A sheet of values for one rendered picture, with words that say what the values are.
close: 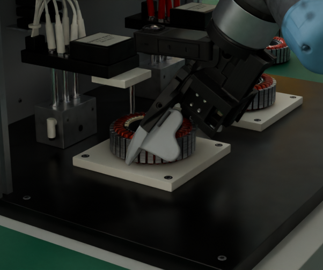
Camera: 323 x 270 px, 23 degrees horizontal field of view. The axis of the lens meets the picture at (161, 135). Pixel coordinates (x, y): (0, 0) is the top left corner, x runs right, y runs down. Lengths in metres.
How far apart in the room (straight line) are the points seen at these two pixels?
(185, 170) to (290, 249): 0.18
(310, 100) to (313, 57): 0.52
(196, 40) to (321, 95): 0.43
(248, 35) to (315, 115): 0.36
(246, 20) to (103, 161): 0.27
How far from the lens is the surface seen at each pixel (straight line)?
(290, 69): 1.52
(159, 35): 0.95
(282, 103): 1.22
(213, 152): 1.02
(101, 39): 1.02
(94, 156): 1.01
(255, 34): 0.87
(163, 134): 0.94
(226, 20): 0.87
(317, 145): 1.09
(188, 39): 0.93
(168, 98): 0.92
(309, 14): 0.75
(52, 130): 1.05
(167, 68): 1.25
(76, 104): 1.07
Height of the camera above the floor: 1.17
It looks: 21 degrees down
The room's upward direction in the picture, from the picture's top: straight up
